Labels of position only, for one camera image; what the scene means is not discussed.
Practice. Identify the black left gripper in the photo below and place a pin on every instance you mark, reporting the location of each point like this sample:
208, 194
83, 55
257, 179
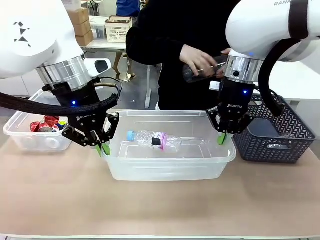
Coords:
82, 110

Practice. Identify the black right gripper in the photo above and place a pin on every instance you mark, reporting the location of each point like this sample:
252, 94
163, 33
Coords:
235, 100

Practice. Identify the blue yellow can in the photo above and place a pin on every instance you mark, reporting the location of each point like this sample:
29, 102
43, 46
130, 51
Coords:
62, 125

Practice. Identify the crushed clear bottle blue cap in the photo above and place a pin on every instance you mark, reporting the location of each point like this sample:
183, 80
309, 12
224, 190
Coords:
145, 137

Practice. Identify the dark woven plastic basket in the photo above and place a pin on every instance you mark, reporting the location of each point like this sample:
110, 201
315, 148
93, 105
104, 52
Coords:
275, 152

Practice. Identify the clear plastic bin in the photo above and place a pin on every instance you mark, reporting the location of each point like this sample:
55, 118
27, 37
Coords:
162, 170
37, 146

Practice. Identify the dark plastic bottle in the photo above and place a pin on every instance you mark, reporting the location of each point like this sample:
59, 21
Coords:
217, 62

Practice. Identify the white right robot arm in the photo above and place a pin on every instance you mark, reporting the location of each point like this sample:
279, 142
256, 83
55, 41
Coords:
250, 30

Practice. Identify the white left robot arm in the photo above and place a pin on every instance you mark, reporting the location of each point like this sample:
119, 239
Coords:
37, 37

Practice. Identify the person's right forearm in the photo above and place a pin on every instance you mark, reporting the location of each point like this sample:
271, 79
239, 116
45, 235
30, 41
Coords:
155, 42

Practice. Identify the white slotted basket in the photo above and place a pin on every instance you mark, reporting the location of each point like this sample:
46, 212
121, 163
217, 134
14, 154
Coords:
117, 31

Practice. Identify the person's left hand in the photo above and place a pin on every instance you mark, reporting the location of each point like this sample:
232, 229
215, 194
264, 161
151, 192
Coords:
226, 51

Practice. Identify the person's right hand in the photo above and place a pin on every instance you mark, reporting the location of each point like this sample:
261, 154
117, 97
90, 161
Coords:
195, 57

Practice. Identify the white folding table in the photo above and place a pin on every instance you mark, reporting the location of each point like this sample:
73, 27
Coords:
110, 45

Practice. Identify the brown cardboard box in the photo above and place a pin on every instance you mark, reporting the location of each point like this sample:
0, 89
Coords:
85, 38
82, 27
80, 15

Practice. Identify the clear storage box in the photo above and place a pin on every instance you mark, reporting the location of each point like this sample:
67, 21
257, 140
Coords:
98, 31

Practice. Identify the person in black sweater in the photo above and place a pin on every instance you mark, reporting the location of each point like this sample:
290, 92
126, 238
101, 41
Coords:
162, 37

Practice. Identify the person in blue shirt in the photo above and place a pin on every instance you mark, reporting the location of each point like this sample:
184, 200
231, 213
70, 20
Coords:
127, 7

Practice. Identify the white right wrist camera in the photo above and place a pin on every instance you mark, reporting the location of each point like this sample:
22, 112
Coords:
214, 86

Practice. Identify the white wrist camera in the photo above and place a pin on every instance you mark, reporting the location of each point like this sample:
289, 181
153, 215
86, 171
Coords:
100, 66
214, 86

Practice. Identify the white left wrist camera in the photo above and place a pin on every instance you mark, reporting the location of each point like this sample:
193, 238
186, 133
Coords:
100, 66

